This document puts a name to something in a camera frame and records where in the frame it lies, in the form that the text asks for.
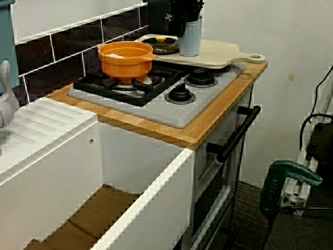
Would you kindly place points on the grey toy faucet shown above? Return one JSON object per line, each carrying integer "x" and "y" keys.
{"x": 6, "y": 104}

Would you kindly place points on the green power drill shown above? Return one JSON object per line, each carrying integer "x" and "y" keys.
{"x": 275, "y": 187}

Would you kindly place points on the light blue plastic cup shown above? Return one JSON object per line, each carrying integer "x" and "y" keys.
{"x": 190, "y": 41}

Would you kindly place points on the teal box with black window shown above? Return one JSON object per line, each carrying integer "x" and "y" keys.
{"x": 5, "y": 39}

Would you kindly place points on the aluminium frame rail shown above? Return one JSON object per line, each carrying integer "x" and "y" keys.
{"x": 307, "y": 161}

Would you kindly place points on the light wooden cutting board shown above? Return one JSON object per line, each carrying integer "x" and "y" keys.
{"x": 216, "y": 56}

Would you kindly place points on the orange plastic pot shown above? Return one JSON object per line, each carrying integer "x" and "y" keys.
{"x": 125, "y": 67}

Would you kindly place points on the black stove knob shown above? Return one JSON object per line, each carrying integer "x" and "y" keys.
{"x": 200, "y": 78}
{"x": 179, "y": 95}

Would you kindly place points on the black burner grate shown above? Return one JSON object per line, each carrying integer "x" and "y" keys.
{"x": 91, "y": 84}

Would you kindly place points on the glass lid with yellow knob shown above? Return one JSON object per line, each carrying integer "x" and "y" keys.
{"x": 161, "y": 47}

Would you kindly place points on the white toy sink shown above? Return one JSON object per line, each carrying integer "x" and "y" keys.
{"x": 52, "y": 169}

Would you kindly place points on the white toy oven front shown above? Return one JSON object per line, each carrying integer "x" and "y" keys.
{"x": 208, "y": 169}

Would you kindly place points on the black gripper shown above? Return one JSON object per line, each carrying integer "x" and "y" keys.
{"x": 187, "y": 4}

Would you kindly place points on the grey toy stove top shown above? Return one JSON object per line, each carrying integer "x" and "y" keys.
{"x": 161, "y": 114}

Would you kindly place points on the brown cardboard sink liner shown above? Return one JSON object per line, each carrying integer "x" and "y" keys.
{"x": 99, "y": 208}

